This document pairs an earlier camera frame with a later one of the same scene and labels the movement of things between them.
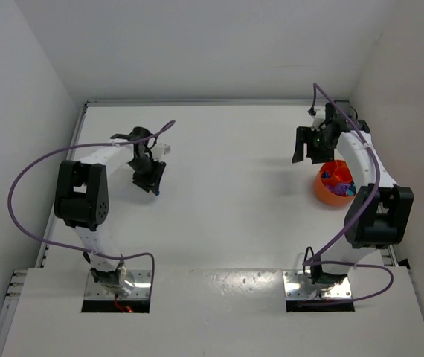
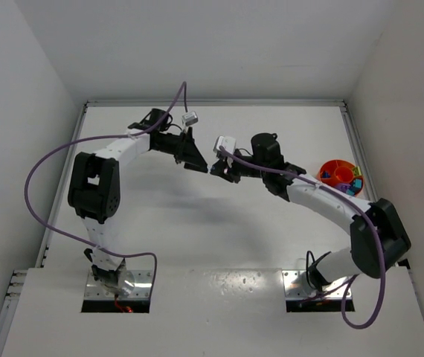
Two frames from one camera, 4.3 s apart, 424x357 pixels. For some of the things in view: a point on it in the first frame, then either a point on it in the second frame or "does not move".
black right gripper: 307,137 -> 235,172
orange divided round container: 334,172 does not move
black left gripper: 152,175 -> 186,149
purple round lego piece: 339,188 does not move
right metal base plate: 297,286 does not move
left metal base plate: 140,290 does not move
